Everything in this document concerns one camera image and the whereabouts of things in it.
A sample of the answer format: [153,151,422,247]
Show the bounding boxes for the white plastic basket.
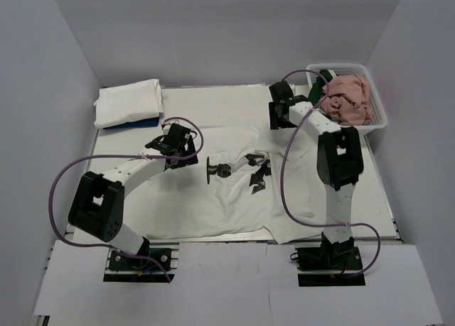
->
[306,63,387,135]

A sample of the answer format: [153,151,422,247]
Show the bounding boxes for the folded white t-shirt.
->
[94,79,164,129]

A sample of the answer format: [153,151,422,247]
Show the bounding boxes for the folded blue t-shirt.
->
[105,117,159,130]

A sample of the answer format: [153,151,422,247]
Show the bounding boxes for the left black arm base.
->
[103,244,179,283]

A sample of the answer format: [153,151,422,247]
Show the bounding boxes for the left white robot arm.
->
[68,124,198,268]

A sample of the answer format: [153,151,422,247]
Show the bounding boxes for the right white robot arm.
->
[269,80,364,268]

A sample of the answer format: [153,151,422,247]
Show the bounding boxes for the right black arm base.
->
[289,236,365,288]

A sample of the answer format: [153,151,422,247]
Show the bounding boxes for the white printed t-shirt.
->
[130,126,325,244]

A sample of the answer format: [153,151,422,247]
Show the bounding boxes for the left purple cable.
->
[48,116,205,283]

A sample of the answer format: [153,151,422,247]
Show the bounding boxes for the pink t-shirt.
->
[319,75,373,126]

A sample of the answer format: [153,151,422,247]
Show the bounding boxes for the dark green t-shirt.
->
[308,69,337,106]

